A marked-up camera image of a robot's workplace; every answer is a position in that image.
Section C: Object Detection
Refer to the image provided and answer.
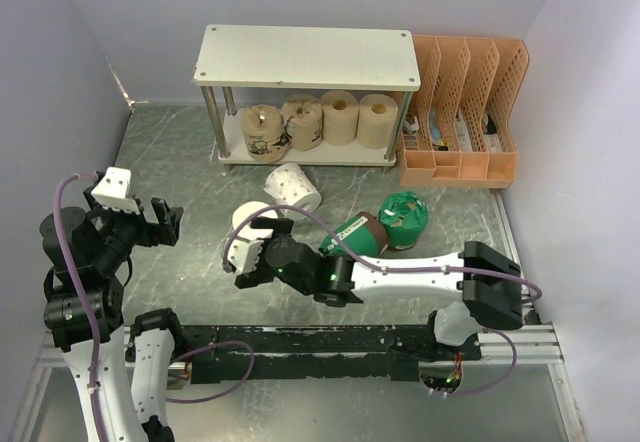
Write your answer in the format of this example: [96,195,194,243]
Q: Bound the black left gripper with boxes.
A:
[82,185,182,270]

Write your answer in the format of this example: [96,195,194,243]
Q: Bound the white paper roll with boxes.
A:
[231,201,273,241]

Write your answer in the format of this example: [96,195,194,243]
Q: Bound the white roll with red dots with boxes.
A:
[264,163,322,212]

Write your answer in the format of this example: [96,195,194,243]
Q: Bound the green roll brown band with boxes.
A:
[335,211,390,257]

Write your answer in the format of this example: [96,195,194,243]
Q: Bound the green paper roll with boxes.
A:
[378,191,429,250]

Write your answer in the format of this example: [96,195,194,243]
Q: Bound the brown roll white label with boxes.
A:
[242,105,290,164]

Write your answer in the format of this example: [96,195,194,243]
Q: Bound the brown roll with cartoon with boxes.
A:
[281,94,323,151]

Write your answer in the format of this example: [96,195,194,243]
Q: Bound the tan unwrapped paper roll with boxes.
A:
[356,94,398,150]
[320,90,359,146]

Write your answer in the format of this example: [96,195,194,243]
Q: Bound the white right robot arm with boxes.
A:
[223,214,523,360]

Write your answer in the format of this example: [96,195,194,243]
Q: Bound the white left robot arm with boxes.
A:
[40,180,187,441]

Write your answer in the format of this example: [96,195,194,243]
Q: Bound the white two-tier shelf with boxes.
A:
[193,24,420,168]

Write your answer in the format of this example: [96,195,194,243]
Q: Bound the grey white tape dispenser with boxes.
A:
[403,115,420,135]

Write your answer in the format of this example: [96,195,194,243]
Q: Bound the blue item in organizer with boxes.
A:
[428,107,443,146]

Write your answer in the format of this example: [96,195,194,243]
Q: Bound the orange plastic file organizer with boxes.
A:
[396,35,529,189]

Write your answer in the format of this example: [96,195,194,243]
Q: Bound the white packets in organizer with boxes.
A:
[455,115,473,152]

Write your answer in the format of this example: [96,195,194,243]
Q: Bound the black item in organizer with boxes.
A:
[486,116,497,135]

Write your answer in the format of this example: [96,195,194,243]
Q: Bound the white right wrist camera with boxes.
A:
[227,233,271,274]

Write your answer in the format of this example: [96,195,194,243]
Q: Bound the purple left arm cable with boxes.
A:
[52,172,256,442]

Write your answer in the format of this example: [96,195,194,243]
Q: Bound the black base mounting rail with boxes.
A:
[174,324,481,384]

